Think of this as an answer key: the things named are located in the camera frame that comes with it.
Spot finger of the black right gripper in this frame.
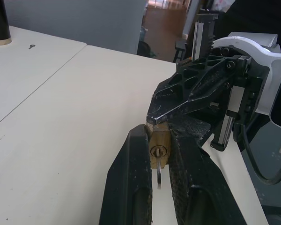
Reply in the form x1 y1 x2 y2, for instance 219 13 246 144
186 93 228 125
146 54 251 125

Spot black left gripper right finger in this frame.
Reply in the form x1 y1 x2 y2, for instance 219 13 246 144
167 116 247 225

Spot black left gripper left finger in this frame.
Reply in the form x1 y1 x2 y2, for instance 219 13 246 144
98 123 153 225

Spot brass padlock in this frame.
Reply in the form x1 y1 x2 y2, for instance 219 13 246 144
147 123 172 170

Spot black stool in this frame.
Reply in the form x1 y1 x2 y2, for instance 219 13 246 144
174 41 187 63

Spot dark bag on floor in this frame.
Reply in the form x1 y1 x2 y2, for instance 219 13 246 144
137 41 158 58

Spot grey object below table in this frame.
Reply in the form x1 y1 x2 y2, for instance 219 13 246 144
262 203 281 225

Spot blue water bottle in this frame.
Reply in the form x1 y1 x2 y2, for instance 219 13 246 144
139 26 148 43

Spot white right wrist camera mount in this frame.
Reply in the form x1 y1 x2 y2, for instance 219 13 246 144
212 31 281 132

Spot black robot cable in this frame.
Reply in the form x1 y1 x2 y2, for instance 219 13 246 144
231 112 281 186

